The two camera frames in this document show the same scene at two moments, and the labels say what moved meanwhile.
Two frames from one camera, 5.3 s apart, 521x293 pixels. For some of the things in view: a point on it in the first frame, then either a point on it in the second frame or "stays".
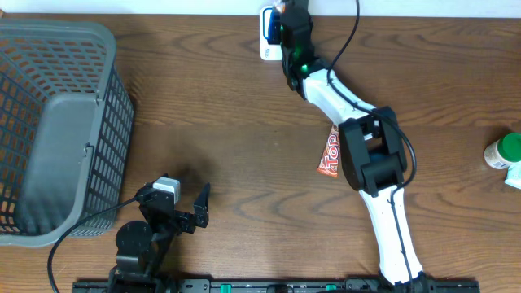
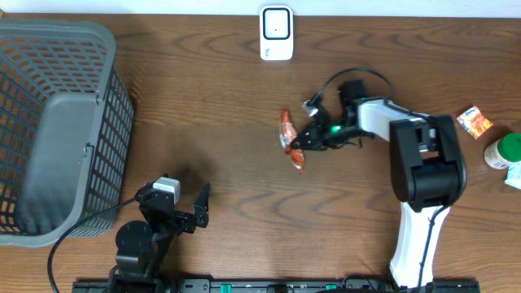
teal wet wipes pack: (514, 175) stays
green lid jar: (503, 152) stays
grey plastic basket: (66, 123) stays
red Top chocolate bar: (329, 164) to (288, 133)
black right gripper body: (287, 61) to (328, 135)
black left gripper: (187, 224) stays
